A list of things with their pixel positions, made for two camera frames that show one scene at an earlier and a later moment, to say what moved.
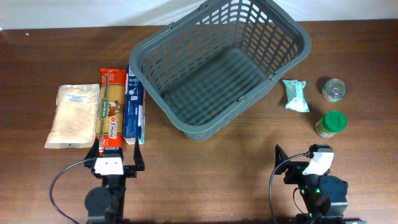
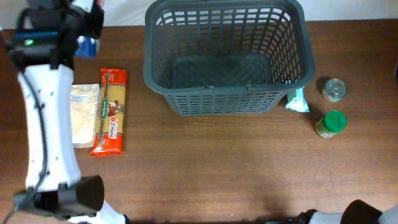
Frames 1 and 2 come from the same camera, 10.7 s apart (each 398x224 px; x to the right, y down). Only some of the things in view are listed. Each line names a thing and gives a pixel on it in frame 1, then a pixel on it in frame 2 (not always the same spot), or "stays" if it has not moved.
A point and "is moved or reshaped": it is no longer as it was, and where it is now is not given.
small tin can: [333, 89] stays
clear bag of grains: [76, 116] stays
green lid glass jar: [332, 122] stays
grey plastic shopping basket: [201, 68] is moved or reshaped
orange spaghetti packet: [109, 124] stays
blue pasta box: [134, 108] to [87, 47]
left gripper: [131, 171] to [95, 27]
